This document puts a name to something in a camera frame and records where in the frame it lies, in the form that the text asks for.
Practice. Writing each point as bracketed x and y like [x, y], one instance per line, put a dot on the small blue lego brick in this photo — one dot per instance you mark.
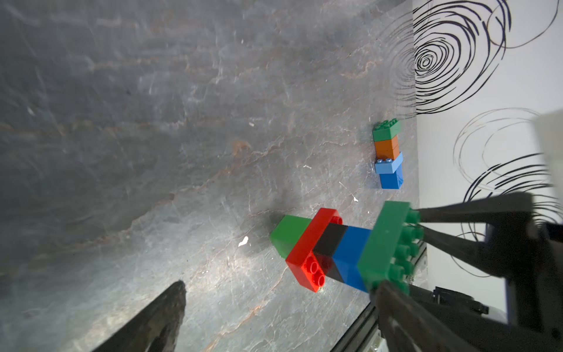
[348, 254]

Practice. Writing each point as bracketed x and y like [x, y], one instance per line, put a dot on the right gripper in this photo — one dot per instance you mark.
[526, 254]

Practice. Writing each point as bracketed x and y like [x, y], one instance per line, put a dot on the red long lego brick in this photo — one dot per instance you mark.
[301, 260]

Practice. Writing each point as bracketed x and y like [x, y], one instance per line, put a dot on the blue square lego brick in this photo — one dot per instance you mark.
[392, 181]

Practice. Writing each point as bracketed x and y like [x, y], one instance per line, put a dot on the dark green long lego brick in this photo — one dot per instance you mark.
[386, 130]

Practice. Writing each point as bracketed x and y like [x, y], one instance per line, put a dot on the light blue long lego brick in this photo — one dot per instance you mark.
[389, 165]

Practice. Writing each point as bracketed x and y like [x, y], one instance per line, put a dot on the black front rail frame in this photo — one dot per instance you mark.
[362, 333]

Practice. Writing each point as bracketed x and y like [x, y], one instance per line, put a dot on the small orange lego brick front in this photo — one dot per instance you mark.
[387, 149]

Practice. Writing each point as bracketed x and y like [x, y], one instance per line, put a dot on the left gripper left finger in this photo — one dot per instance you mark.
[156, 327]

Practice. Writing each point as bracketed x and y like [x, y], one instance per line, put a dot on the small green lego brick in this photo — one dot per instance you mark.
[287, 233]

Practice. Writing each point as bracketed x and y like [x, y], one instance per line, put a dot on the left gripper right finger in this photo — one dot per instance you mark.
[407, 326]

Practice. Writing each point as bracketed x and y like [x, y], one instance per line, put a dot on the small black lego brick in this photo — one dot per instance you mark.
[326, 248]

